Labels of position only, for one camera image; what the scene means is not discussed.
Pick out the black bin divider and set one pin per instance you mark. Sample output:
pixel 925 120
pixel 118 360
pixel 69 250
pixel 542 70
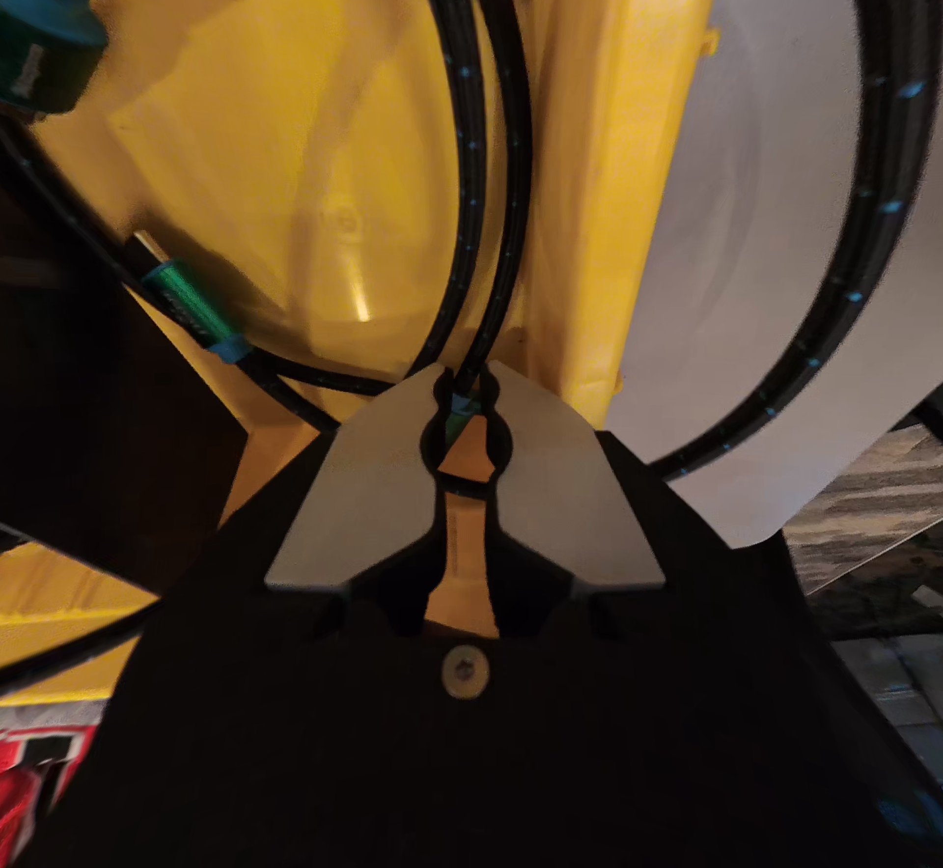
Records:
pixel 74 404

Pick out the yellow plastic bin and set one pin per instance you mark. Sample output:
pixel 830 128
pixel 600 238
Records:
pixel 295 146

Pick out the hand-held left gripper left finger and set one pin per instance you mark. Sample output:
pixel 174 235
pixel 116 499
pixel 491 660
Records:
pixel 361 499

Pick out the red printed cloth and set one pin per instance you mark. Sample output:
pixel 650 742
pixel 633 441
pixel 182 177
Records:
pixel 37 779

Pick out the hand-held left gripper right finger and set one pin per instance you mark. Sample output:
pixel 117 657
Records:
pixel 574 499

